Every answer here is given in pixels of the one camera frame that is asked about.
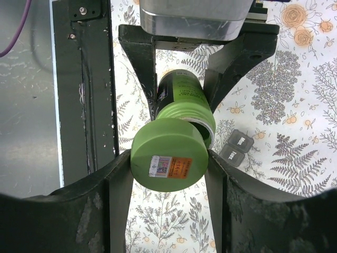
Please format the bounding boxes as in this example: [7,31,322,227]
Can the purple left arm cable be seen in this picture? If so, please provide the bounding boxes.
[0,0,32,58]

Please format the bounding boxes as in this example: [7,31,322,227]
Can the green bottle cap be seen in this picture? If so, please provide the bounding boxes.
[131,118,209,192]

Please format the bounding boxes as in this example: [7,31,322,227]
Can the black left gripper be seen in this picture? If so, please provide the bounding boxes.
[118,5,280,120]

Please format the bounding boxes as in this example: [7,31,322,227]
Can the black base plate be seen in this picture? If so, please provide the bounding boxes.
[51,1,120,186]

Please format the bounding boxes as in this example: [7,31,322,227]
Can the green pill bottle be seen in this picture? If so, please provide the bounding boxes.
[155,69,216,149]

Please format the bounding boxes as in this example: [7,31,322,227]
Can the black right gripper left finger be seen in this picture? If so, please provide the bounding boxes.
[1,151,133,252]

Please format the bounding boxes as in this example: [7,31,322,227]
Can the grey weekly pill organizer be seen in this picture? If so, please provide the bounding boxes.
[220,129,254,167]

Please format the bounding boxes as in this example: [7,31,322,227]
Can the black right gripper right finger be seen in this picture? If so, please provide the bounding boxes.
[205,151,336,252]

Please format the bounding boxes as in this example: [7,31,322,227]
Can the floral table mat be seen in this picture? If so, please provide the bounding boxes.
[126,1,336,252]

